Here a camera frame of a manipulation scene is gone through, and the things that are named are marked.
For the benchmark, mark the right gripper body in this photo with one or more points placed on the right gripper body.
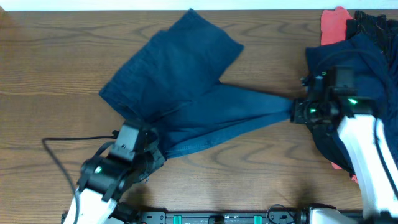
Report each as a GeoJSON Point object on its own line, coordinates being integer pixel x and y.
{"type": "Point", "coordinates": [309, 112]}

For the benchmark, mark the dark blue garment in pile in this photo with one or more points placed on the dark blue garment in pile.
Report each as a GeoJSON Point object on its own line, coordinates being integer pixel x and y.
{"type": "Point", "coordinates": [355, 73]}

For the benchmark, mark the black knit garment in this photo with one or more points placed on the black knit garment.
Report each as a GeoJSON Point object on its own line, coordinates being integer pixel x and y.
{"type": "Point", "coordinates": [382, 31]}

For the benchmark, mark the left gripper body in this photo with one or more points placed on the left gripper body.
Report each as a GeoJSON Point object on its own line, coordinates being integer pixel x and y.
{"type": "Point", "coordinates": [154, 150]}

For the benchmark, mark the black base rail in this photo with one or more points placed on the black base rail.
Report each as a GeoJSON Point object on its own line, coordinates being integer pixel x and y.
{"type": "Point", "coordinates": [271, 217]}

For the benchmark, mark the dark blue denim shorts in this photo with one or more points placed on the dark blue denim shorts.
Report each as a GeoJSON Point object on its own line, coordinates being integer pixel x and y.
{"type": "Point", "coordinates": [173, 84]}

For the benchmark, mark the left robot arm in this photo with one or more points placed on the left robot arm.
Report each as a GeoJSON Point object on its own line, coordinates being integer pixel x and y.
{"type": "Point", "coordinates": [117, 165]}

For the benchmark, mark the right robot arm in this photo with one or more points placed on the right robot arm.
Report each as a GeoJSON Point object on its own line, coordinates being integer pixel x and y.
{"type": "Point", "coordinates": [362, 134]}

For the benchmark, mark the red garment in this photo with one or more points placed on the red garment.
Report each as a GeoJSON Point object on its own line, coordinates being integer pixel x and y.
{"type": "Point", "coordinates": [333, 25]}

